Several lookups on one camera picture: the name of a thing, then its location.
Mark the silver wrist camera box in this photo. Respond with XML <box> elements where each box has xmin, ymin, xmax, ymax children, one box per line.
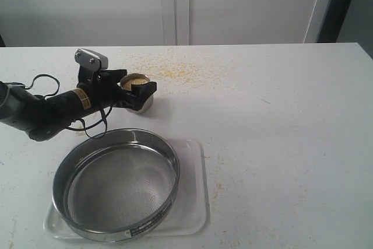
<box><xmin>74</xmin><ymin>48</ymin><xmax>108</xmax><ymax>72</ymax></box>

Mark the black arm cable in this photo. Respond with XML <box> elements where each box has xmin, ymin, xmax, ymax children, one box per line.
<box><xmin>22</xmin><ymin>74</ymin><xmax>114</xmax><ymax>139</ymax></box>

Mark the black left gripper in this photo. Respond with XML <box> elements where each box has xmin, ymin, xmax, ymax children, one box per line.
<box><xmin>77</xmin><ymin>67</ymin><xmax>157</xmax><ymax>112</ymax></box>

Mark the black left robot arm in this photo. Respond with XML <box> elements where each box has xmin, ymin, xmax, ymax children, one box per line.
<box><xmin>1</xmin><ymin>67</ymin><xmax>157</xmax><ymax>142</ymax></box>

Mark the stainless steel cup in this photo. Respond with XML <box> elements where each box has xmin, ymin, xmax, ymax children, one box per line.
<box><xmin>120</xmin><ymin>73</ymin><xmax>153</xmax><ymax>114</ymax></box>

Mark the round steel mesh sieve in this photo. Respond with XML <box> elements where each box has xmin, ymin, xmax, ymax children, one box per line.
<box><xmin>52</xmin><ymin>129</ymin><xmax>180</xmax><ymax>243</ymax></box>

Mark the white plastic tray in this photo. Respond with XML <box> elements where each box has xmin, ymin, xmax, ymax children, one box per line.
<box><xmin>43</xmin><ymin>138</ymin><xmax>209</xmax><ymax>243</ymax></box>

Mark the rice and millet mixture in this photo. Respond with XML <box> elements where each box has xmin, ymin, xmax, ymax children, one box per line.
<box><xmin>121</xmin><ymin>77</ymin><xmax>149</xmax><ymax>91</ymax></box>

